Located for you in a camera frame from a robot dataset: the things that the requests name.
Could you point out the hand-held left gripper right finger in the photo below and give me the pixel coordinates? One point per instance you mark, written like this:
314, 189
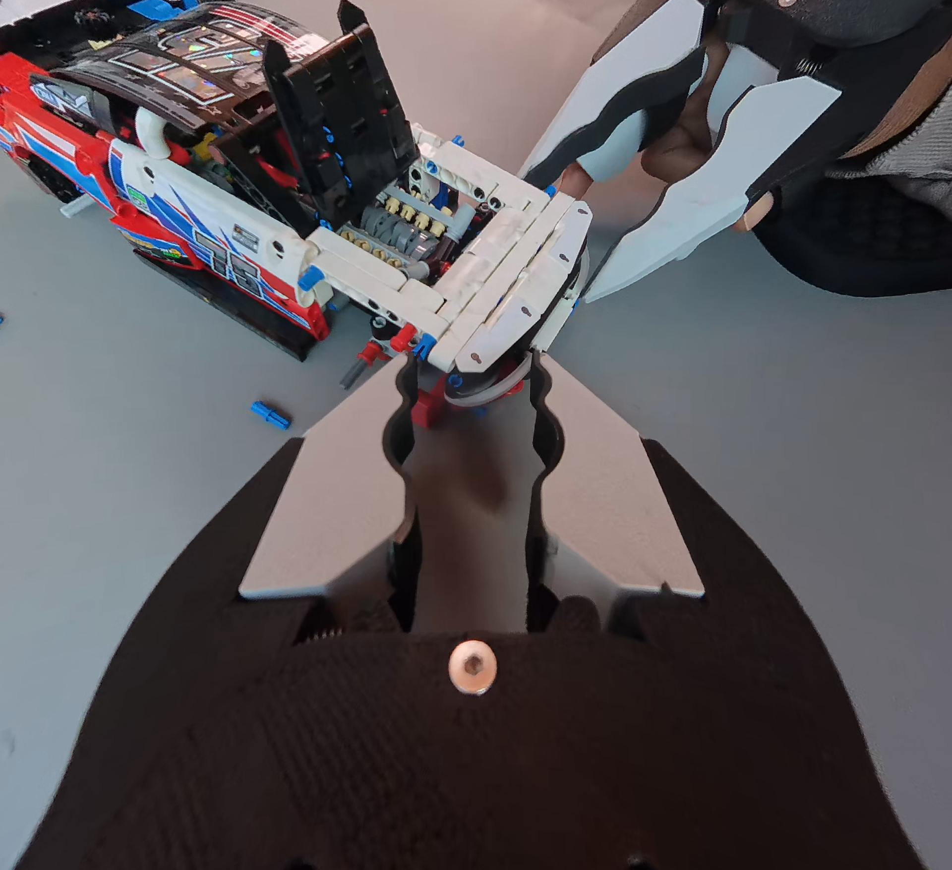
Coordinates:
617, 513

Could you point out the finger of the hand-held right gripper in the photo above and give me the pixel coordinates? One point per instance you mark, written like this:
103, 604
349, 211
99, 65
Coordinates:
773, 134
632, 44

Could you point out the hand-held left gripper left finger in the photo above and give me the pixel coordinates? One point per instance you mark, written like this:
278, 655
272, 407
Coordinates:
327, 513

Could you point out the brick-built toy race car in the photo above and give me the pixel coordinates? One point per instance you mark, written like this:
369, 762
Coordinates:
491, 268

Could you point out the person's right forearm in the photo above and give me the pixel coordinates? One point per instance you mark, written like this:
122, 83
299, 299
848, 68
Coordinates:
907, 156

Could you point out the grey desk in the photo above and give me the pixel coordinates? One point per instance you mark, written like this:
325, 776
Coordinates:
744, 379

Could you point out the person's right hand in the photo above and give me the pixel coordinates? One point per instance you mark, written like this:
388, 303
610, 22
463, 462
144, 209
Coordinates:
684, 134

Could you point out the blue toy pin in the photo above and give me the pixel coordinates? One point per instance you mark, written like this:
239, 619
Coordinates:
269, 414

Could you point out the black rubber toy tire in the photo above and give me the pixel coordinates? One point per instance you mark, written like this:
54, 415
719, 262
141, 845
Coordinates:
186, 0

